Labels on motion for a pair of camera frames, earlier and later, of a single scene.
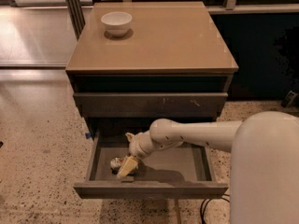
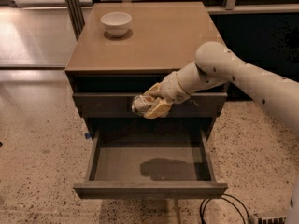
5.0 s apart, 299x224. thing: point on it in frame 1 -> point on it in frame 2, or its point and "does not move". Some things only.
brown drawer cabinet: x=135 y=63 does not move
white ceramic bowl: x=117 y=22 does not move
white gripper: x=135 y=146 -> x=169 y=85
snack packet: x=117 y=163 -> x=141 y=104
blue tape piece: x=88 y=135 does not move
